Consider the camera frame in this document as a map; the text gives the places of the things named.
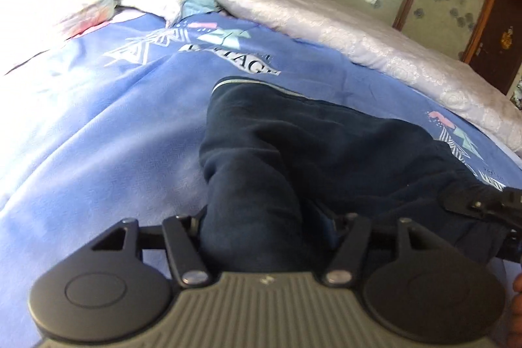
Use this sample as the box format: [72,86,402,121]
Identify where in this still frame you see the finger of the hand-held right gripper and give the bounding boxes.
[443,184,511,220]
[497,227,522,264]

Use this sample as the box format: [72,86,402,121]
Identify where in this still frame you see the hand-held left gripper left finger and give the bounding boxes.
[90,206,213,287]

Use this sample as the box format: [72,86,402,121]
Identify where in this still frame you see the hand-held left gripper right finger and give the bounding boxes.
[315,208,446,288]

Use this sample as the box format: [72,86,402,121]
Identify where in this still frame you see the navy blue pants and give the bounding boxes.
[198,76,510,276]

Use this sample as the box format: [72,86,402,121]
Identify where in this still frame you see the person's right hand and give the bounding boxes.
[506,273,522,348]

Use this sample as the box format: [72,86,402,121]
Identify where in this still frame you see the blue printed bed sheet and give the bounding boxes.
[0,3,522,348]

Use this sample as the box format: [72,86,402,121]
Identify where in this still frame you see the dark brown wooden door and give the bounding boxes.
[463,0,522,96]

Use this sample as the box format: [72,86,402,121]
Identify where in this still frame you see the lilac floral quilt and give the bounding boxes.
[141,0,522,158]

